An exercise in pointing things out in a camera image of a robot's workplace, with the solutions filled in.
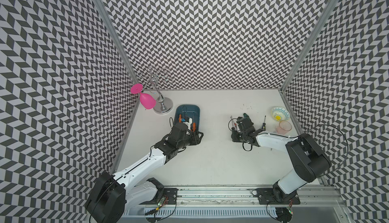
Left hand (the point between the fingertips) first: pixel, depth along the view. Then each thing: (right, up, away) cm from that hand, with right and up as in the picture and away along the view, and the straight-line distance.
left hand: (200, 136), depth 81 cm
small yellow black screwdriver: (+42, +4, +18) cm, 46 cm away
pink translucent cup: (+53, +2, +14) cm, 55 cm away
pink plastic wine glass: (-34, +19, +14) cm, 41 cm away
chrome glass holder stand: (-27, +31, +5) cm, 42 cm away
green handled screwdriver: (+31, +9, +21) cm, 38 cm away
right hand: (+21, -4, +12) cm, 25 cm away
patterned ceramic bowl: (+54, +11, +21) cm, 59 cm away
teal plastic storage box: (-8, +10, +18) cm, 22 cm away
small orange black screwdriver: (-4, +3, +15) cm, 16 cm away
